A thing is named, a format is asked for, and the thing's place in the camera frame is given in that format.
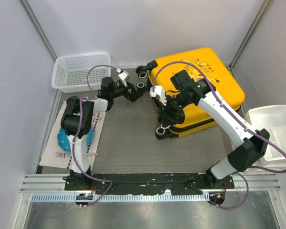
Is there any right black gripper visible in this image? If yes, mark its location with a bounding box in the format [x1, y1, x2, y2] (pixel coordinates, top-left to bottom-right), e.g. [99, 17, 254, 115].
[158, 91, 193, 126]

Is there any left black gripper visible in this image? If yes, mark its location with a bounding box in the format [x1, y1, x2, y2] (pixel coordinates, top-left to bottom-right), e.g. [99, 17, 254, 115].
[111, 81, 143, 103]

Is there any yellow cartoon hard-shell suitcase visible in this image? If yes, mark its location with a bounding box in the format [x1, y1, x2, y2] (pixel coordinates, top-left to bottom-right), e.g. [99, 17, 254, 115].
[135, 47, 245, 140]

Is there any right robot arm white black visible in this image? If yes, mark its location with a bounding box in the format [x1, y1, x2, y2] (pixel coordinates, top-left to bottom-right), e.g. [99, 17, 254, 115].
[135, 70, 270, 188]

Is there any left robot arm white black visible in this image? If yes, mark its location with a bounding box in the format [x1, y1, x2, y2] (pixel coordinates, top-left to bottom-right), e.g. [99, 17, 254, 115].
[61, 77, 146, 190]

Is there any white perforated plastic basket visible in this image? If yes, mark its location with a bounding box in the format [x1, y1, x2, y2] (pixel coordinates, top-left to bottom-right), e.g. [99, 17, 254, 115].
[51, 52, 111, 93]

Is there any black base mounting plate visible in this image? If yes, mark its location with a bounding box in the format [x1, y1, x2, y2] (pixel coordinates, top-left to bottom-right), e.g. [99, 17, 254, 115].
[63, 173, 235, 196]

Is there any pink chopstick near edge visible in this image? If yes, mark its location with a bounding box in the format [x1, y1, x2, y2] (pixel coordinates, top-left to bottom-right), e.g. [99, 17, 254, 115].
[87, 153, 98, 156]

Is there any blue dotted plate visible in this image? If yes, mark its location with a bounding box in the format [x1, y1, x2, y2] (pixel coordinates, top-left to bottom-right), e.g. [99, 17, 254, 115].
[57, 128, 94, 154]

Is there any silver fork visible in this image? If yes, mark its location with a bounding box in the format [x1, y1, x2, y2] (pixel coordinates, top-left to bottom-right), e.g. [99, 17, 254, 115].
[55, 152, 72, 158]

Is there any patterned white placemat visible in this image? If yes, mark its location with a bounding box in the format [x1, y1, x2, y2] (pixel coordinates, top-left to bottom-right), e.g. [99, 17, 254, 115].
[39, 101, 106, 169]

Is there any white compartment organizer tray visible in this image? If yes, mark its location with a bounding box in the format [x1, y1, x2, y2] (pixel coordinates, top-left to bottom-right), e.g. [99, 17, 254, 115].
[245, 104, 286, 153]

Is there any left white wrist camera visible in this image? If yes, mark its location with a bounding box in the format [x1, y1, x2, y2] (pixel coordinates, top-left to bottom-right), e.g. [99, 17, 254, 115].
[116, 68, 130, 87]

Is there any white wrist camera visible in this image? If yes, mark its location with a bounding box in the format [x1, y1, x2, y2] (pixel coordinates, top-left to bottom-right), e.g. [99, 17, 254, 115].
[116, 68, 130, 87]
[149, 85, 167, 106]

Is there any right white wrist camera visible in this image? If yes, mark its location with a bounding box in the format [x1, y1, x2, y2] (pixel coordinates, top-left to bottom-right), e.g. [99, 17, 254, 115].
[149, 85, 167, 106]

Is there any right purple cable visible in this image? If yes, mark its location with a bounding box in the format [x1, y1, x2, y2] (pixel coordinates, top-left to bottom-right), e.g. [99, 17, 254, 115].
[152, 61, 286, 210]

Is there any purple cable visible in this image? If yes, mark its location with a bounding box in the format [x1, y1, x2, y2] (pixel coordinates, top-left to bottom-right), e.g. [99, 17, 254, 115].
[71, 64, 123, 207]
[152, 61, 286, 210]

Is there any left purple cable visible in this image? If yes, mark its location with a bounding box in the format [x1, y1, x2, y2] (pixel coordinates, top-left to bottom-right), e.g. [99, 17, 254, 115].
[71, 64, 123, 207]

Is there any aluminium rail frame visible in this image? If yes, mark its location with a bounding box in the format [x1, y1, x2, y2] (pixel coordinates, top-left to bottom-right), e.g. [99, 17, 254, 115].
[20, 174, 281, 206]

